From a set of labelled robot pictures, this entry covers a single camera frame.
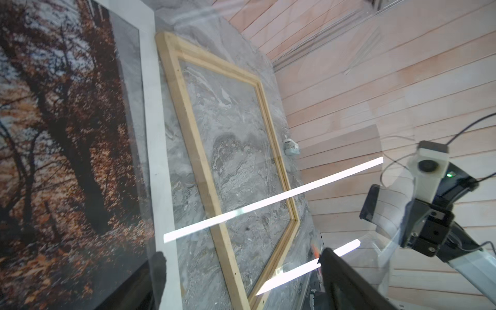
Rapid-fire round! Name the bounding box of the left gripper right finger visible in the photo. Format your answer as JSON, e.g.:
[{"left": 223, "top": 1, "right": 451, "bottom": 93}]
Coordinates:
[{"left": 319, "top": 248, "right": 395, "bottom": 309}]

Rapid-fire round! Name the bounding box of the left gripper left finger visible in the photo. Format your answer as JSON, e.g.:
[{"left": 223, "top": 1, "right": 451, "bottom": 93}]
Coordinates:
[{"left": 96, "top": 251, "right": 167, "bottom": 310}]

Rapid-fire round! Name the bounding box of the white photo mat board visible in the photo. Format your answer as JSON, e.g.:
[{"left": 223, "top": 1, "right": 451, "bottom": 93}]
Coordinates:
[{"left": 98, "top": 1, "right": 183, "bottom": 309}]

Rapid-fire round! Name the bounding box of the light wooden picture frame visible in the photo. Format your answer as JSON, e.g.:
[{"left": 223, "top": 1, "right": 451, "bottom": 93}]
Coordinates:
[{"left": 156, "top": 32, "right": 300, "bottom": 309}]

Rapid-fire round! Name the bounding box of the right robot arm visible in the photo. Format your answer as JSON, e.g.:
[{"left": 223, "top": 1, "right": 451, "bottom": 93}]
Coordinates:
[{"left": 359, "top": 141, "right": 495, "bottom": 302}]

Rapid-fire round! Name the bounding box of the autumn forest photo print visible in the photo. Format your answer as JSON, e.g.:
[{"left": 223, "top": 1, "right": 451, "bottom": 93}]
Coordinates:
[{"left": 1, "top": 1, "right": 153, "bottom": 309}]

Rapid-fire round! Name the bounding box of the small white grey device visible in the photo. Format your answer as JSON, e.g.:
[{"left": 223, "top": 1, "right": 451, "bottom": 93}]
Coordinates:
[{"left": 284, "top": 138, "right": 300, "bottom": 156}]

